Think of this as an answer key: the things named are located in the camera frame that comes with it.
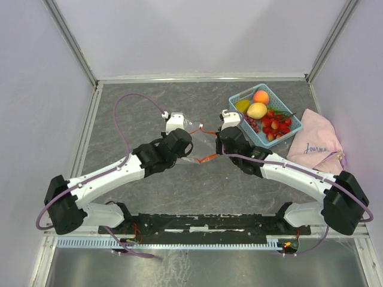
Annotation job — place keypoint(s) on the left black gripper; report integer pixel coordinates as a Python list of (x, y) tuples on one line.
[(184, 154)]

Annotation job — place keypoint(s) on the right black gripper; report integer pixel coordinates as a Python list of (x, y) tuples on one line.
[(218, 141)]

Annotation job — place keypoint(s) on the clear orange zip top bag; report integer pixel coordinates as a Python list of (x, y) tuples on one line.
[(204, 147)]

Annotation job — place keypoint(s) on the yellow star fruit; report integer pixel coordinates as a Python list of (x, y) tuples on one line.
[(243, 105)]

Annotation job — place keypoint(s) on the yellow mango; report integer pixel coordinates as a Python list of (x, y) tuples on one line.
[(257, 110)]

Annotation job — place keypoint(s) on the orange pink peach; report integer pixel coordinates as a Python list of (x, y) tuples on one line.
[(261, 96)]

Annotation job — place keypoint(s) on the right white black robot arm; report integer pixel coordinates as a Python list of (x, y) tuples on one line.
[(339, 200)]

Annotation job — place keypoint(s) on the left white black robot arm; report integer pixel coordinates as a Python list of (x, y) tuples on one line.
[(69, 202)]

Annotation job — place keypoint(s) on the pink cloth bag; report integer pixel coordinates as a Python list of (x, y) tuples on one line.
[(316, 145)]

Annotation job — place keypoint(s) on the purple grape bunch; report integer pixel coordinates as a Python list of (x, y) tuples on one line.
[(252, 123)]

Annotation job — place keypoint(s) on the red strawberry bunch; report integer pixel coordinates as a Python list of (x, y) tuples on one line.
[(276, 123)]

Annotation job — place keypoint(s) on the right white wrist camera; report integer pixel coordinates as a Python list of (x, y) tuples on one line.
[(231, 118)]

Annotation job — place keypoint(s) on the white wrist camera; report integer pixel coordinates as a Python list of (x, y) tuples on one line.
[(174, 120), (231, 118)]

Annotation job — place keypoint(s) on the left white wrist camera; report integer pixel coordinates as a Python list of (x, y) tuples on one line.
[(174, 120)]

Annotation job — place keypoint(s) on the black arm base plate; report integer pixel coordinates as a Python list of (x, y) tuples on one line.
[(207, 229)]

